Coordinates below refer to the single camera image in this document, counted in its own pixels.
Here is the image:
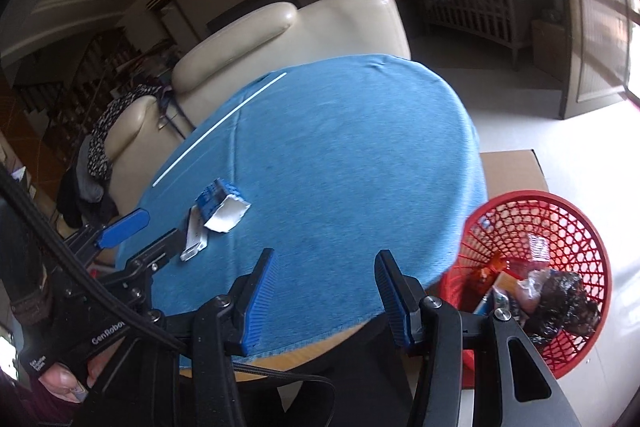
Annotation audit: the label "red plastic basket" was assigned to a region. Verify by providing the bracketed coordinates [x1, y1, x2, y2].
[440, 190, 612, 380]

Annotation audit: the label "person's left hand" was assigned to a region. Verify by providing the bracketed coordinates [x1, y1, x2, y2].
[39, 347, 116, 403]

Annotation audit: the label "black cable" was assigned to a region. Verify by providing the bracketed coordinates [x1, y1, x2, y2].
[230, 359, 337, 427]
[0, 167, 186, 353]

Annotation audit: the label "blue printed carton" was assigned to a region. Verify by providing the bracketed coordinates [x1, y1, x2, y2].
[194, 178, 251, 233]

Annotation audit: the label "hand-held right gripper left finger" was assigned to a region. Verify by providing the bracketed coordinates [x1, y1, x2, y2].
[151, 248, 280, 427]

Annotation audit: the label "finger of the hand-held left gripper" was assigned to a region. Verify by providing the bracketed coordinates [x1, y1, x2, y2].
[127, 229, 181, 273]
[94, 208, 151, 250]

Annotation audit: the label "wooden staircase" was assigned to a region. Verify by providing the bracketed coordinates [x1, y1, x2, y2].
[10, 32, 151, 158]

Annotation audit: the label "cream leather sofa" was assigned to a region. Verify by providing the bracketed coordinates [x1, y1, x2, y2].
[102, 0, 413, 218]

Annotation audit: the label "brown cardboard box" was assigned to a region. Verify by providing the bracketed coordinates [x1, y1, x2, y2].
[480, 149, 551, 208]

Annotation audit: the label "blue tablecloth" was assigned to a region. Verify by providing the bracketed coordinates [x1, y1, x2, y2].
[116, 53, 490, 368]

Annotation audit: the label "wooden crib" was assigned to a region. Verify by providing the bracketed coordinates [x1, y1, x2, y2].
[390, 0, 543, 70]

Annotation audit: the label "dark clothes pile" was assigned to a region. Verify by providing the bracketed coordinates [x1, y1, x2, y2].
[56, 164, 118, 230]

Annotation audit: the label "wooden door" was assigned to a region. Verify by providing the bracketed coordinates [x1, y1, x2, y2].
[550, 0, 640, 120]

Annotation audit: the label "white barcode packet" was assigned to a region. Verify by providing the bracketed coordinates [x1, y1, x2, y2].
[180, 206, 210, 263]

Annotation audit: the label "black white floral cloth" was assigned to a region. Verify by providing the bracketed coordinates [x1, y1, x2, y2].
[85, 84, 173, 182]

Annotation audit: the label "black plastic bag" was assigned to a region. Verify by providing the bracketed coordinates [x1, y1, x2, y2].
[525, 271, 603, 345]

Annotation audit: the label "thin white strip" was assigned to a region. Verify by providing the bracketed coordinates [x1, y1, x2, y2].
[152, 72, 288, 188]

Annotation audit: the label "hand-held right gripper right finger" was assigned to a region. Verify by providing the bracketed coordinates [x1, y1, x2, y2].
[374, 249, 583, 427]

